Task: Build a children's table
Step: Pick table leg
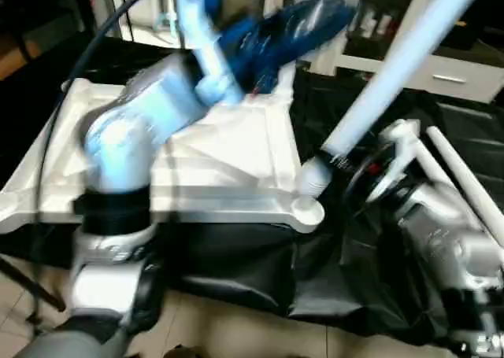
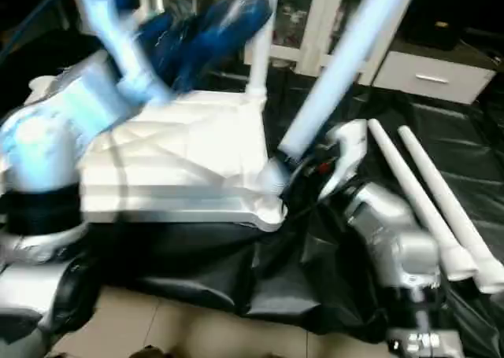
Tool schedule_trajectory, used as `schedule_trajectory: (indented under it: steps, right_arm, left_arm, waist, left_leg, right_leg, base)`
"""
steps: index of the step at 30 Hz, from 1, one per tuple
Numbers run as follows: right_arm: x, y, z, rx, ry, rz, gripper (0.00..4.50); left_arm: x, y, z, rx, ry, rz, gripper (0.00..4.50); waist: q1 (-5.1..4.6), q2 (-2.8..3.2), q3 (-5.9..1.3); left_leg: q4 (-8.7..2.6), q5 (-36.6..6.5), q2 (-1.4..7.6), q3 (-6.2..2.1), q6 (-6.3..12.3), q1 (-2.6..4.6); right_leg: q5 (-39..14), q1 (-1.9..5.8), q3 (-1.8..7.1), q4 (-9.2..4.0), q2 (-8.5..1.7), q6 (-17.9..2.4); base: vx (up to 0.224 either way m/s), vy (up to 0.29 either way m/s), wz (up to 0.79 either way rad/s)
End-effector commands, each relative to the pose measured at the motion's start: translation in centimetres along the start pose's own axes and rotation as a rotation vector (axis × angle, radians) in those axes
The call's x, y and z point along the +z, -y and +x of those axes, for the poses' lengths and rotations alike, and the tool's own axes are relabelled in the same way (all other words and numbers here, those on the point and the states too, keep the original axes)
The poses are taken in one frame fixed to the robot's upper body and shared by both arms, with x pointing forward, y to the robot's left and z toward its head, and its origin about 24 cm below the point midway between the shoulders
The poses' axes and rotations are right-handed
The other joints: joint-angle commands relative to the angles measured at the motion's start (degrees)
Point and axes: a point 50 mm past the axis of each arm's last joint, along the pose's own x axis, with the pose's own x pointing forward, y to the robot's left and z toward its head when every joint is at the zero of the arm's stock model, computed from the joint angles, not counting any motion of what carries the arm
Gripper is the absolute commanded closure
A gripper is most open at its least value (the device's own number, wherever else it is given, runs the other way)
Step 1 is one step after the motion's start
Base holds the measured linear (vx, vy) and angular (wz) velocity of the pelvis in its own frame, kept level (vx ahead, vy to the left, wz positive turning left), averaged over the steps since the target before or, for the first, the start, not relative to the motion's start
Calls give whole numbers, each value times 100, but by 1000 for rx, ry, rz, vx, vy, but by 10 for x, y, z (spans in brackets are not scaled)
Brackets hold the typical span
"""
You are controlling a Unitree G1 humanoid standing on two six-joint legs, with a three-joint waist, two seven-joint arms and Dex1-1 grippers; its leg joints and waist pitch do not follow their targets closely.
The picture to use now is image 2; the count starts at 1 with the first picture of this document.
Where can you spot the white plastic table leg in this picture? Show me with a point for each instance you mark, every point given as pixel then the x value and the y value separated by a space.
pixel 417 201
pixel 262 43
pixel 457 208
pixel 339 67

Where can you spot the white plastic table top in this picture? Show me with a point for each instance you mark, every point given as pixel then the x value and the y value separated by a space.
pixel 189 153

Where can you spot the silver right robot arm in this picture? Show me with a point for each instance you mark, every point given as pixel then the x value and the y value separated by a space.
pixel 402 248

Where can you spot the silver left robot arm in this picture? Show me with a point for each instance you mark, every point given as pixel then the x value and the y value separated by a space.
pixel 55 145

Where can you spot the dark storage box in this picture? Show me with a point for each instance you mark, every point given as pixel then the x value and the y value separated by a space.
pixel 189 0

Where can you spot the white glass-door cabinet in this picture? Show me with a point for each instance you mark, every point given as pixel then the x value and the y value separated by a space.
pixel 307 20

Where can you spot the black mat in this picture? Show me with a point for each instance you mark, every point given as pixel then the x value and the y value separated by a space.
pixel 315 279

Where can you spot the white drawer unit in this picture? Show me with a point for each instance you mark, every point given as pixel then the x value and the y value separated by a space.
pixel 433 79

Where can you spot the black box yellow label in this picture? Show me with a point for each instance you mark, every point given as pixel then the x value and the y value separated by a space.
pixel 445 12

